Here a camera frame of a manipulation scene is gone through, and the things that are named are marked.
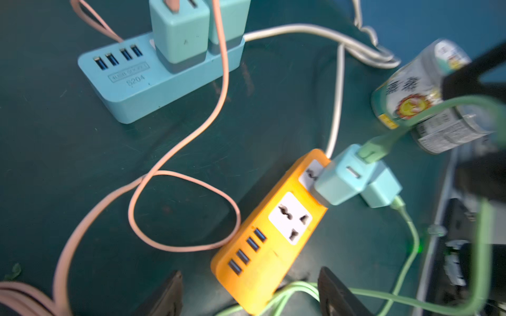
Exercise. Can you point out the teal power strip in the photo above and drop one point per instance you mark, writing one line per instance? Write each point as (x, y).
(133, 79)

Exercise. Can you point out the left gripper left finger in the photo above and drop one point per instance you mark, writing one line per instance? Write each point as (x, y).
(166, 300)

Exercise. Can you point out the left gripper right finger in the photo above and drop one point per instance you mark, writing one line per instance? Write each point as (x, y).
(336, 299)

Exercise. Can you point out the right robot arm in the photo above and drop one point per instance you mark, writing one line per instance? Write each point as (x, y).
(481, 263)

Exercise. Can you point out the orange power strip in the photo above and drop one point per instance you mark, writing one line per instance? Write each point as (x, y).
(256, 260)

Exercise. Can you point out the tin can with label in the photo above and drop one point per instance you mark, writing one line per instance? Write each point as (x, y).
(417, 87)

